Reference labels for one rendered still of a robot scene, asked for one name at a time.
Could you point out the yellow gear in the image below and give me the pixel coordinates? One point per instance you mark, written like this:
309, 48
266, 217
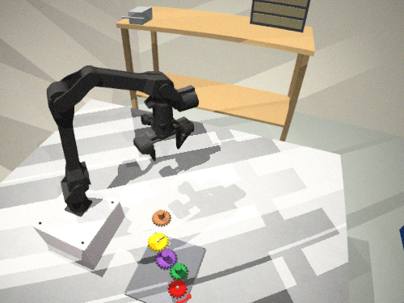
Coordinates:
163, 242

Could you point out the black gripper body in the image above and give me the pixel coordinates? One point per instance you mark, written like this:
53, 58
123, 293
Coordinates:
162, 129

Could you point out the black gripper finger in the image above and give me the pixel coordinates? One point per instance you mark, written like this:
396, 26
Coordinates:
152, 154
180, 138

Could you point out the orange gear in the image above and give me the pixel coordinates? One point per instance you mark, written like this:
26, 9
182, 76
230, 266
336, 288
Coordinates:
161, 217

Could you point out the purple gear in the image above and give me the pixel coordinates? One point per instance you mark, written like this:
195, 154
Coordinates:
166, 258

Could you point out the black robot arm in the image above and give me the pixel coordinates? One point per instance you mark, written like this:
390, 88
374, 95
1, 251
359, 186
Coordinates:
64, 95

